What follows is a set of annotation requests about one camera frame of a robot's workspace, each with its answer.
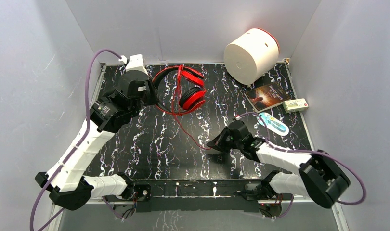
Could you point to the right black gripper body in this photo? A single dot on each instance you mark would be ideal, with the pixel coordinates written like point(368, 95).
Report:
point(233, 143)

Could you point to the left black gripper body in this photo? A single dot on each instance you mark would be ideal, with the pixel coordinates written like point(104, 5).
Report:
point(149, 90)

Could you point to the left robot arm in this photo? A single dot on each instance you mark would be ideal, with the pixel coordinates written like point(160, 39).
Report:
point(69, 188)

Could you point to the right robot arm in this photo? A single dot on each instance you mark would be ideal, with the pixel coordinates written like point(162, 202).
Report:
point(311, 175)

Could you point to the blue packaged toothbrush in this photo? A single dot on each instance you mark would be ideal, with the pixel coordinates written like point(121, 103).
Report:
point(274, 125)

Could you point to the dark paperback book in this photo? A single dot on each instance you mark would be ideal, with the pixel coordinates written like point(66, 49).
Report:
point(266, 97)

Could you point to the small green white box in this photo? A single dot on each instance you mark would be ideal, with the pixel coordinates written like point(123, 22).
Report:
point(295, 105)

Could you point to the white cylindrical container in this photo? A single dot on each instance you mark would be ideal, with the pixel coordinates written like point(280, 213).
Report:
point(251, 55)

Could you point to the black front mounting rail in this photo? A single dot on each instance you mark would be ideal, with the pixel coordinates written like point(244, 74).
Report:
point(194, 195)

